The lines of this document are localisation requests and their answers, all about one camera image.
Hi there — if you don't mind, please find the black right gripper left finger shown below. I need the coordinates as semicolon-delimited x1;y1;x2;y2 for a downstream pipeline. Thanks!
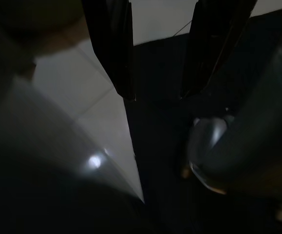
81;0;136;101

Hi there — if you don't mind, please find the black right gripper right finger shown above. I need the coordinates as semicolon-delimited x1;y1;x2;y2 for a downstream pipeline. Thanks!
180;0;258;99

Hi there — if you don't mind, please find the black floor mat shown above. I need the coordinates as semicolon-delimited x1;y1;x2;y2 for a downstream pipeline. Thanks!
123;8;282;234

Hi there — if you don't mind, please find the grey right robot leg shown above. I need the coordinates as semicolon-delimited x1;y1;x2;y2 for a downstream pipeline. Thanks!
188;21;282;195

